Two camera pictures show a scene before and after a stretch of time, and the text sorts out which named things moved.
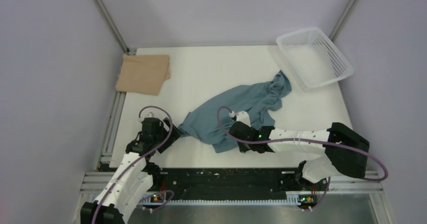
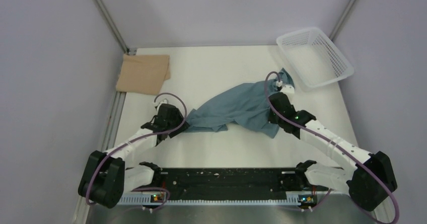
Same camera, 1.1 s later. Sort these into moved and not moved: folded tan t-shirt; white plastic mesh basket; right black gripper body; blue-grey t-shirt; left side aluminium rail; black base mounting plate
Moved: blue-grey t-shirt; right black gripper body
Not moved: black base mounting plate; folded tan t-shirt; white plastic mesh basket; left side aluminium rail
